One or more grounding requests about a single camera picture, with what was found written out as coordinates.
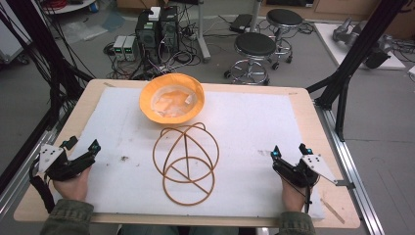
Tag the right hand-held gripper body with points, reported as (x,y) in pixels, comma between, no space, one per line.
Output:
(311,168)

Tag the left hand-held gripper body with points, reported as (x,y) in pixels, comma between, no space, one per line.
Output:
(54,163)

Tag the person's left hand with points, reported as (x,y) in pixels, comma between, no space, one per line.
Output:
(73,187)

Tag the person's right hand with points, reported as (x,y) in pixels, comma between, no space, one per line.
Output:
(292,197)

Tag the white foam mat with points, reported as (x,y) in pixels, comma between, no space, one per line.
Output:
(248,137)

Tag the thin wooden strip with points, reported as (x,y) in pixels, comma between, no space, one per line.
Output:
(332,211)

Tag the orange bucket hat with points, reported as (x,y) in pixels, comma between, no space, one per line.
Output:
(147,98)

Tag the white paper stuffing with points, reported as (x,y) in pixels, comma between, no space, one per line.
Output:
(173,103)

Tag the grey power supply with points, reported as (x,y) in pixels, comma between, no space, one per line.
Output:
(130,48)
(119,48)

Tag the white floor platform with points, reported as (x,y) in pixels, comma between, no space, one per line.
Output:
(329,42)

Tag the clear plastic sheet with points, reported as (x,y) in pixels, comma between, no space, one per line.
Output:
(88,29)

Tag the large black round stool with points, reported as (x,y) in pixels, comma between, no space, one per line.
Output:
(255,44)

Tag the black computer tower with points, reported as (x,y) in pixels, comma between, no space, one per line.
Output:
(148,36)
(169,29)

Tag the small black round stool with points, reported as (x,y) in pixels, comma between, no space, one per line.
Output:
(284,17)

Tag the round white table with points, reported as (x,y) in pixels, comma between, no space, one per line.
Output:
(70,6)

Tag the flat black case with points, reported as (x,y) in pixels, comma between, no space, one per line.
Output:
(241,23)

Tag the white box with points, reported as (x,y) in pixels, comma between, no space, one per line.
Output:
(154,13)

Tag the short aluminium rail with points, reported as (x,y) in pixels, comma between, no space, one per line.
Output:
(23,173)

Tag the grey metal bracket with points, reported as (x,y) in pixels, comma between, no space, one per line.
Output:
(346,184)

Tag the long aluminium rail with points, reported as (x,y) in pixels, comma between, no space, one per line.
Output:
(355,169)

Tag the black metal frame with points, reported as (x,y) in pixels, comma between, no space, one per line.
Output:
(359,49)

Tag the grey stand post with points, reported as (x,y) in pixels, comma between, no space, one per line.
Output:
(202,32)

